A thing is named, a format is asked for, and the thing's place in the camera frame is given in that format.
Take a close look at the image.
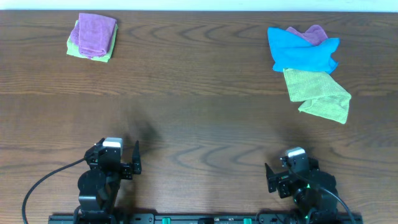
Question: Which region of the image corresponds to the purple crumpled cloth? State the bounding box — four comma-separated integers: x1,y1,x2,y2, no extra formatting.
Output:
286,25,328,45

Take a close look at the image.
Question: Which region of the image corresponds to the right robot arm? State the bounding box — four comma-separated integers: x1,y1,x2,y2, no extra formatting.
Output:
265,155,338,223

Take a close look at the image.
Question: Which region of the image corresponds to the folded purple cloth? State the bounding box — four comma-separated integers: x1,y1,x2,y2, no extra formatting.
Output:
70,13,117,58

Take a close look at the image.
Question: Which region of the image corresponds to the folded green cloth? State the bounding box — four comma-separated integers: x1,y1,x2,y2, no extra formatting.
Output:
67,20,118,63

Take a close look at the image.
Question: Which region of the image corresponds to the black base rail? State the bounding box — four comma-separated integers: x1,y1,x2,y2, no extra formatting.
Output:
47,212,364,224

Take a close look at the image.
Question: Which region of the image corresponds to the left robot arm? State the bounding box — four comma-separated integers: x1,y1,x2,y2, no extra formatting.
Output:
73,138,142,224

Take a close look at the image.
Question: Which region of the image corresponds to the green microfibre cloth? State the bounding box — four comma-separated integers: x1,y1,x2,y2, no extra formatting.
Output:
283,68,351,124

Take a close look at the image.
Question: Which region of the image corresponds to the blue crumpled cloth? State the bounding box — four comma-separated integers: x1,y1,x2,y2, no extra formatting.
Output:
267,27,340,74

